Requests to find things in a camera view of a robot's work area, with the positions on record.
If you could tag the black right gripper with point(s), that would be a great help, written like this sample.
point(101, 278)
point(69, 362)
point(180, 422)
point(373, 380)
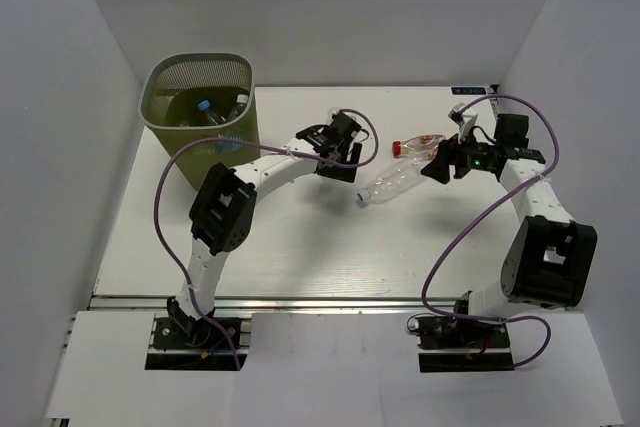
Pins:
point(439, 167)

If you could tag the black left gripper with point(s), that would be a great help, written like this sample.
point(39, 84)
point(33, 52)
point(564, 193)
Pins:
point(344, 174)

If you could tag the red cap clear bottle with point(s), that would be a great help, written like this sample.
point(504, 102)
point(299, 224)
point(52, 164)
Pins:
point(423, 146)

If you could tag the clear bottle small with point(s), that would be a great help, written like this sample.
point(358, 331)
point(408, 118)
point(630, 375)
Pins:
point(392, 182)

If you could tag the blue label crushed bottle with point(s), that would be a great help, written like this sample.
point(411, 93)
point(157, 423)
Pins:
point(209, 113)

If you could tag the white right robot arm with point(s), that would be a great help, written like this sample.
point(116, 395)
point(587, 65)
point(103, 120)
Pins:
point(548, 263)

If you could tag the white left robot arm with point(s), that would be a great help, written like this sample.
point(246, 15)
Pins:
point(222, 212)

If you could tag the olive green mesh bin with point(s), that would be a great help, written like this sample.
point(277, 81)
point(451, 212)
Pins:
point(168, 107)

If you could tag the dark blue corner label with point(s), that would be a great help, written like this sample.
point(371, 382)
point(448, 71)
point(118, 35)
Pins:
point(468, 90)

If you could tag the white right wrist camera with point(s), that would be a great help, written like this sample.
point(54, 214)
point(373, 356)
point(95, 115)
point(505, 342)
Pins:
point(465, 118)

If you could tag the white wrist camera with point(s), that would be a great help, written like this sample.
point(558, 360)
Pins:
point(333, 112)
point(465, 118)

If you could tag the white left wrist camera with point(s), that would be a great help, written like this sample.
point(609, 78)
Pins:
point(333, 112)

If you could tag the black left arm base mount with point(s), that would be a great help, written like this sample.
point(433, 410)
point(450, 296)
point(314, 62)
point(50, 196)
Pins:
point(170, 350)

